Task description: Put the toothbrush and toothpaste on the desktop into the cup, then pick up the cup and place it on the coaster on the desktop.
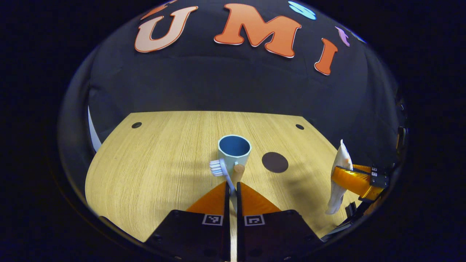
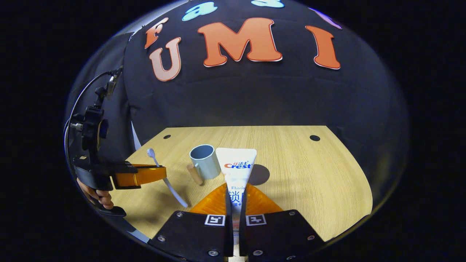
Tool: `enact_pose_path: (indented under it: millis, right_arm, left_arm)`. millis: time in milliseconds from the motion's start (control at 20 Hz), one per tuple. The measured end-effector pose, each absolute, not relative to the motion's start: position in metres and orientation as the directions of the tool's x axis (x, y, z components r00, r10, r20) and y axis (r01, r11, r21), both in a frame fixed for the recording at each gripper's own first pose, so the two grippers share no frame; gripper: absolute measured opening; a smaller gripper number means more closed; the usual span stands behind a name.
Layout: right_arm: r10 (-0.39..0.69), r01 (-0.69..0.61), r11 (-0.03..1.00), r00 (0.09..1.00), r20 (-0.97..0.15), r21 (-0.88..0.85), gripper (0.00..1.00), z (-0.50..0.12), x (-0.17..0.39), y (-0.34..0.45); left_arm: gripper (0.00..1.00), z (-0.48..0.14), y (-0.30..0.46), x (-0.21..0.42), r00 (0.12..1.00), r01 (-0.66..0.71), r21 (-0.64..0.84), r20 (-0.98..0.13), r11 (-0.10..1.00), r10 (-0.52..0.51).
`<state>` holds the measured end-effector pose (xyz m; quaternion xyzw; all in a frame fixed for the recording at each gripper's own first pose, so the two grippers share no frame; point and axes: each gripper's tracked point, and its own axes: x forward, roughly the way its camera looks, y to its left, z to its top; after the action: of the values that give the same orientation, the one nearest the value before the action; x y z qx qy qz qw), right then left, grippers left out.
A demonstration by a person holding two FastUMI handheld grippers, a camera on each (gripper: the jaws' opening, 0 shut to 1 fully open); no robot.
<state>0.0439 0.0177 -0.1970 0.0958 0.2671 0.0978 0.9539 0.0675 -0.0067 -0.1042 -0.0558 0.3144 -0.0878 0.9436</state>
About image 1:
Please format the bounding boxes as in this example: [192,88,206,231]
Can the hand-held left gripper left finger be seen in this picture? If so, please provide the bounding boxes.
[145,181,231,262]

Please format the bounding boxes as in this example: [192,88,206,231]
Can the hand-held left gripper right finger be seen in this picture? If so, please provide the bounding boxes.
[237,182,324,262]

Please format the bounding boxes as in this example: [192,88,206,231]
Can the white toothpaste tube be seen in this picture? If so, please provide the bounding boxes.
[325,139,354,215]

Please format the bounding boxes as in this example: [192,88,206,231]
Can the pale blue toothbrush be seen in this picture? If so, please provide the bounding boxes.
[209,158,237,204]

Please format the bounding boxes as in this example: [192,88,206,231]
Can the dark brown round coaster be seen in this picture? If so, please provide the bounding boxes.
[262,152,289,173]

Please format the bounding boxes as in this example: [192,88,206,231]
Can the blue cup with wooden handle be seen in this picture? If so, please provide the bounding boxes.
[218,135,252,184]

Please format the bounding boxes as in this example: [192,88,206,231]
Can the black backdrop cloth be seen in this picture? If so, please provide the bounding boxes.
[58,0,408,219]

